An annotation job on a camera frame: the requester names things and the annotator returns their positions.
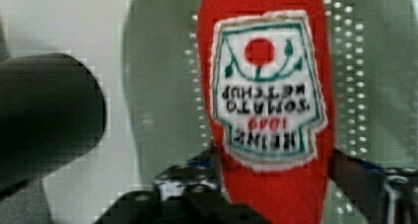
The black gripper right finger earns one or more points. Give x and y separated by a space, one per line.
382 195

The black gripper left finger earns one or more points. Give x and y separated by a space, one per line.
189 194

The red plush ketchup bottle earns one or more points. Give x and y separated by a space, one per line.
266 76

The black cylinder table clamp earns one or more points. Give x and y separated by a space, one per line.
52 113

